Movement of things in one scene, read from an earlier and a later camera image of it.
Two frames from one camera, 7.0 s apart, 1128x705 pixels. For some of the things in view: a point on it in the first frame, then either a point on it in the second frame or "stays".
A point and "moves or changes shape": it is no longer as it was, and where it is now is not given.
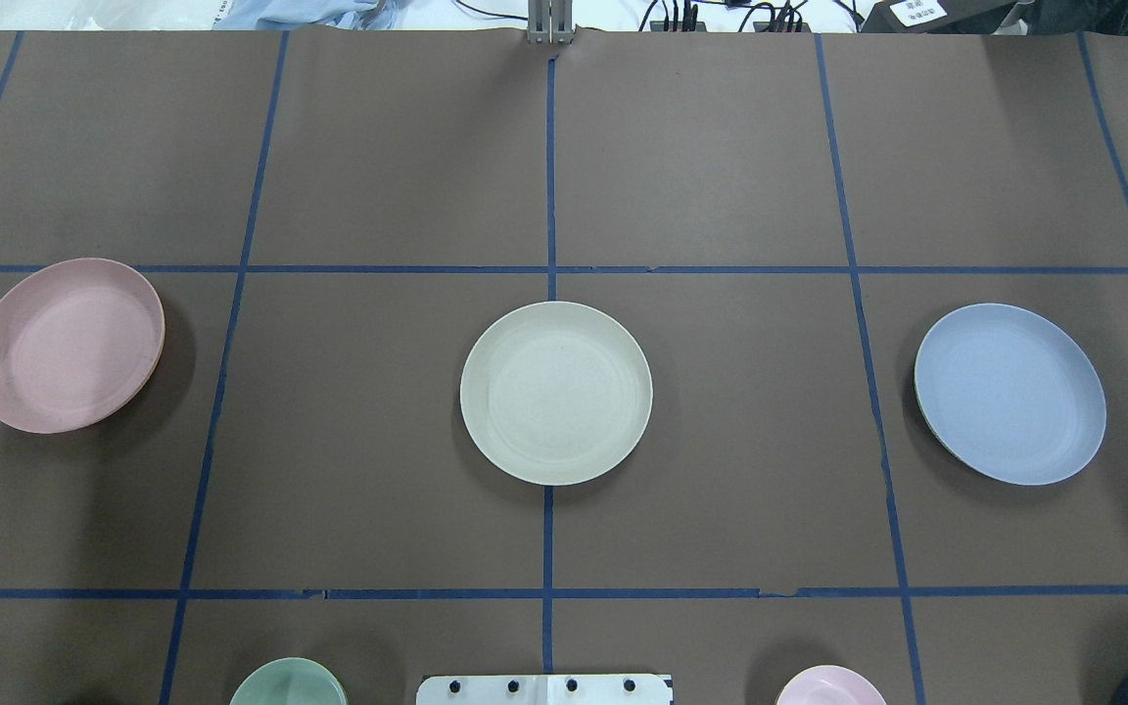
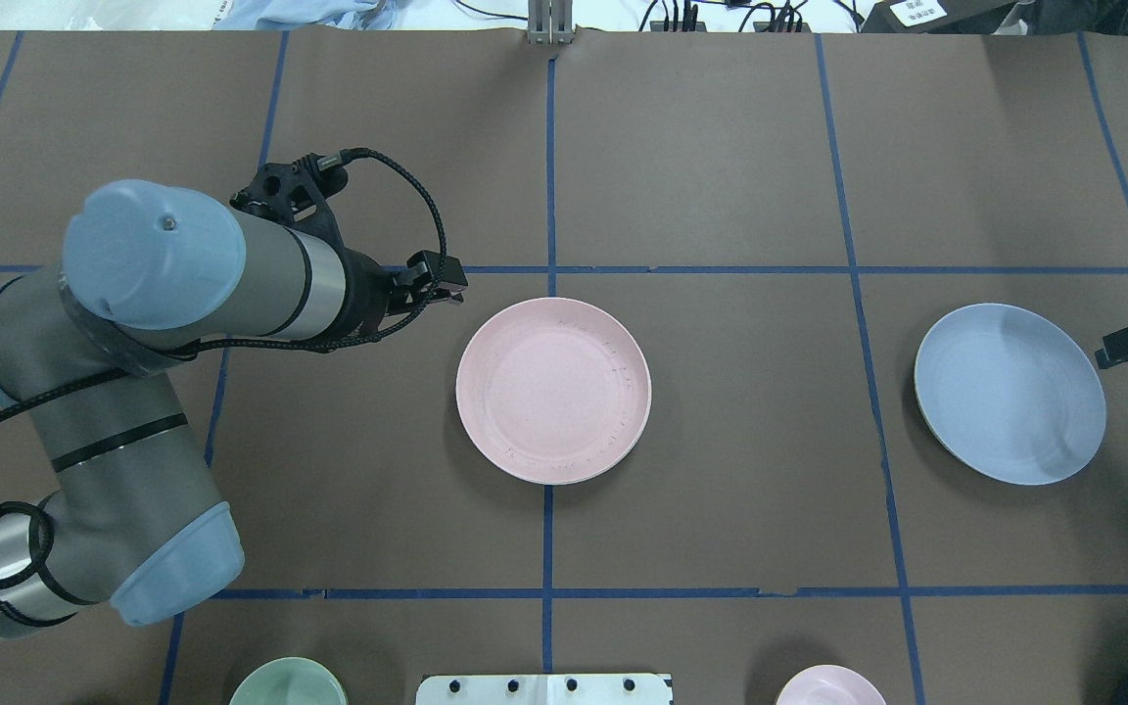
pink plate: (66, 344) moves or changes shape
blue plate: (1010, 395) stays
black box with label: (935, 16) stays
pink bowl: (831, 684) stays
